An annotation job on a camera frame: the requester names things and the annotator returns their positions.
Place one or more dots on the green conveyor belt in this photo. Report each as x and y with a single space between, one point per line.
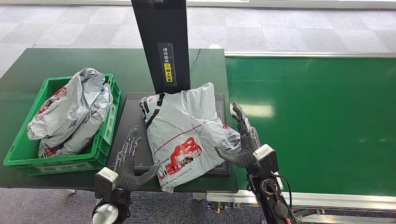
325 123

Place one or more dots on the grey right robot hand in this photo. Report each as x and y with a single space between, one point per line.
246 156

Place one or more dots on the black scanner base plate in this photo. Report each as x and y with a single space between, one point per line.
136 123

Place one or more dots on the black scanner column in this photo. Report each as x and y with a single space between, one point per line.
164 31

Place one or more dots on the grey courier bag black letters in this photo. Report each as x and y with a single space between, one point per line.
182 123

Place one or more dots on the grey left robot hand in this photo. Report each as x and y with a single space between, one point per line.
127 177

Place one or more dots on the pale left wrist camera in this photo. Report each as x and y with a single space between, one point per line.
105 182

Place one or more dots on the large crumpled grey courier bag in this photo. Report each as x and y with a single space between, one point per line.
77 105

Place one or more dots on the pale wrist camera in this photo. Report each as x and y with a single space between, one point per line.
105 182
266 159

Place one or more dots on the yellow warning label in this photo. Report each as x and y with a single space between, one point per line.
168 72

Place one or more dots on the small white round object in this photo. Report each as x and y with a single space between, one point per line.
214 46

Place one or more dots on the green plastic crate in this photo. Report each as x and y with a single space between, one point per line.
102 145

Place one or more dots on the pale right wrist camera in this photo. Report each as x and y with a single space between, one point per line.
266 159

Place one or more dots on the aluminium conveyor side rail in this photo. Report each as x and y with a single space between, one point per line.
309 54

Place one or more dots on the small crumpled grey courier bag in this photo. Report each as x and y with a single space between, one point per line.
77 139

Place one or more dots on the aluminium conveyor frame with motor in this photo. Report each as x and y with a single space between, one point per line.
325 201

